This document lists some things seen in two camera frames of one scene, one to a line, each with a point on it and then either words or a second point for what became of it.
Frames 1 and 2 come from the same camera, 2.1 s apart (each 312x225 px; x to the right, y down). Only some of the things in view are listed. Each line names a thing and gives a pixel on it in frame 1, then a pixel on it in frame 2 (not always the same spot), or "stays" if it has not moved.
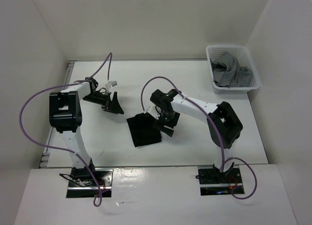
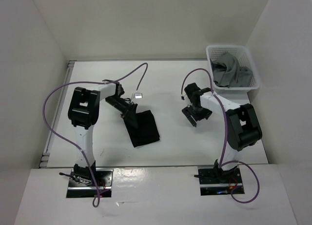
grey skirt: x=226 y=72 stays
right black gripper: x=160 y=123 to x=187 y=111
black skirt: x=143 y=130 stays
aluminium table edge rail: x=45 y=159 stays
